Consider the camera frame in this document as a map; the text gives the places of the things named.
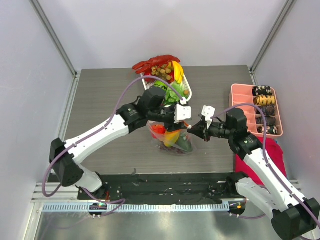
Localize red apple toy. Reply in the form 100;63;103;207
151;124;166;135

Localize clear zip bag orange zipper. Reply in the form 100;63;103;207
147;121;197;156

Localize orange yellow mango toy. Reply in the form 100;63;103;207
163;130;180;147

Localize purple grape bunch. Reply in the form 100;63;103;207
159;145;185;155

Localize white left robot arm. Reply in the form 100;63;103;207
49;87;188;200

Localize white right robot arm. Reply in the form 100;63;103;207
187;106;320;240

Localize green lettuce toy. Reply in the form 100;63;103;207
164;81;187;105

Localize white plastic fruit basket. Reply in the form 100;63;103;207
142;75;193;102

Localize brown longan cluster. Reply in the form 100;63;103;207
151;64;173;80

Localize yellow banana bunch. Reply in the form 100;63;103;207
172;61;184;84

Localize pink plastic organizer tray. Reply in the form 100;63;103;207
229;84;283;139

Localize red lobster toy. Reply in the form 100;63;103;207
131;54;181;74

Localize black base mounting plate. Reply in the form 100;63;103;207
47;172;257;205

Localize yellow black rolled sock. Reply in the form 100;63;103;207
253;95;276;106

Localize dark patterned rolled sock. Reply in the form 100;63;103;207
259;104;276;116

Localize dark brown rolled sock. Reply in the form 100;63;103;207
255;116;276;126

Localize black floral rolled sock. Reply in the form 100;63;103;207
252;85;273;97

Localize black white rolled sock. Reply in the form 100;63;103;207
257;125;278;135

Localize red folded cloth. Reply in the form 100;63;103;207
234;138;287;186

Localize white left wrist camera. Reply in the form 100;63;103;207
174;97;192;124

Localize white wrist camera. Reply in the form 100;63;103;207
174;97;192;124
201;105;216;126

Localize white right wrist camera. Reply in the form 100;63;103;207
201;105;216;126

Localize white slotted cable duct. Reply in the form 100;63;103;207
42;201;230;213

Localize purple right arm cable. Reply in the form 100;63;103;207
211;103;320;231

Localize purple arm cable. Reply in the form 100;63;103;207
211;103;320;231
41;76;188;197

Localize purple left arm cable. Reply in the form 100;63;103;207
41;76;188;197

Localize aluminium frame rail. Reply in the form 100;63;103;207
29;0;78;78

